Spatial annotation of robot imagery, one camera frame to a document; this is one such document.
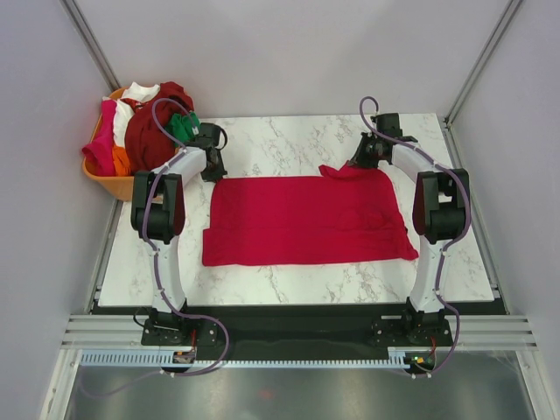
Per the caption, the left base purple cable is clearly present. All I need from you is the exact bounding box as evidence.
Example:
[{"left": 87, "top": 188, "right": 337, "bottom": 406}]
[{"left": 159, "top": 312, "right": 232, "bottom": 378}]

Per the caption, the right aluminium frame post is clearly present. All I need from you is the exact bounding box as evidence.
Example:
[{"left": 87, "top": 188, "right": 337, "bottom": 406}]
[{"left": 443, "top": 0, "right": 524, "bottom": 130}]

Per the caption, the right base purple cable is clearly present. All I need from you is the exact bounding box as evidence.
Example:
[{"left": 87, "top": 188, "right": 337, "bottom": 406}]
[{"left": 400, "top": 305, "right": 463, "bottom": 381}]

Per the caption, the left aluminium frame post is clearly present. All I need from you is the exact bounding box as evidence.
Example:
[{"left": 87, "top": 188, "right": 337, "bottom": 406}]
[{"left": 59, "top": 0, "right": 121, "bottom": 91}]

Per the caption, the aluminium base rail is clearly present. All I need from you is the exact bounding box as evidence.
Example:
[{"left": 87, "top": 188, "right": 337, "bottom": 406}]
[{"left": 61, "top": 315, "right": 537, "bottom": 351}]

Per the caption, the green t shirt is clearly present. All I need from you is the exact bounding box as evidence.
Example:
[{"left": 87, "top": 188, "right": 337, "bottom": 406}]
[{"left": 165, "top": 112, "right": 200, "bottom": 144}]

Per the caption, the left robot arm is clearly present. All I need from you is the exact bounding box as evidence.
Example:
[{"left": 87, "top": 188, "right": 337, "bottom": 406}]
[{"left": 130, "top": 144, "right": 227, "bottom": 344}]

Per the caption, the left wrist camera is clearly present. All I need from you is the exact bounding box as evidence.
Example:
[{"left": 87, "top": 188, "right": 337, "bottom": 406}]
[{"left": 194, "top": 122, "right": 228, "bottom": 151}]

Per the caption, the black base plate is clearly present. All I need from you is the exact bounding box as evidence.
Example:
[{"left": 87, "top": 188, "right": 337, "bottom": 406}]
[{"left": 141, "top": 304, "right": 453, "bottom": 361}]

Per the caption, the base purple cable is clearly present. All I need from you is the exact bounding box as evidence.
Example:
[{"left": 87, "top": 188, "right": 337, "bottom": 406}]
[
  {"left": 159, "top": 312, "right": 232, "bottom": 378},
  {"left": 400, "top": 305, "right": 463, "bottom": 381}
]

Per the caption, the orange t shirt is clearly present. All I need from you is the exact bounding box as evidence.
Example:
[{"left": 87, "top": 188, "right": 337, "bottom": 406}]
[{"left": 112, "top": 144, "right": 131, "bottom": 177}]

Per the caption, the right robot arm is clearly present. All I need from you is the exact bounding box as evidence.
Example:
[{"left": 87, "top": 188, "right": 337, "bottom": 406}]
[{"left": 350, "top": 132, "right": 471, "bottom": 345}]

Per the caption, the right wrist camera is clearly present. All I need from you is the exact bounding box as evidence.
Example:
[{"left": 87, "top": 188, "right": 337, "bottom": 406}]
[{"left": 371, "top": 113, "right": 403, "bottom": 137}]

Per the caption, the crimson pink t shirt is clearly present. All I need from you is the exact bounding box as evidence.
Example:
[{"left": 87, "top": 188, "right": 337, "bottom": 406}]
[{"left": 202, "top": 165, "right": 419, "bottom": 267}]

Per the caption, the white cable duct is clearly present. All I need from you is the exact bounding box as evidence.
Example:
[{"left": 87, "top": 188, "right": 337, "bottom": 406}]
[{"left": 79, "top": 348, "right": 433, "bottom": 369}]

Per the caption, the dark red t shirt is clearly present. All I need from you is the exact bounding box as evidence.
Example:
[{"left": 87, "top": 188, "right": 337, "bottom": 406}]
[{"left": 125, "top": 81, "right": 194, "bottom": 173}]

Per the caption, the aluminium frame post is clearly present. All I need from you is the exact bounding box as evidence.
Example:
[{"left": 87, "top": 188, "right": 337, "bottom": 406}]
[
  {"left": 443, "top": 0, "right": 524, "bottom": 130},
  {"left": 59, "top": 0, "right": 121, "bottom": 91}
]

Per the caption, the white t shirt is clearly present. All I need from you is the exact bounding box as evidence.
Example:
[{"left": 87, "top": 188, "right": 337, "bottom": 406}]
[{"left": 113, "top": 82, "right": 160, "bottom": 148}]

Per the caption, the orange laundry basket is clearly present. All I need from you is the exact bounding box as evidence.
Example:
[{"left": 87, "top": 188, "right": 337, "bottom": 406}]
[{"left": 81, "top": 87, "right": 134, "bottom": 202}]

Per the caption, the magenta pink t shirt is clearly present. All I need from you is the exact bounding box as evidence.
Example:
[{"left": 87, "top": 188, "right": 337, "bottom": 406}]
[{"left": 81, "top": 98, "right": 116, "bottom": 177}]

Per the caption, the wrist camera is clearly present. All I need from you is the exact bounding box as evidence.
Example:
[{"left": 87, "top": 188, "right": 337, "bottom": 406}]
[
  {"left": 194, "top": 122, "right": 228, "bottom": 151},
  {"left": 371, "top": 113, "right": 403, "bottom": 137}
]

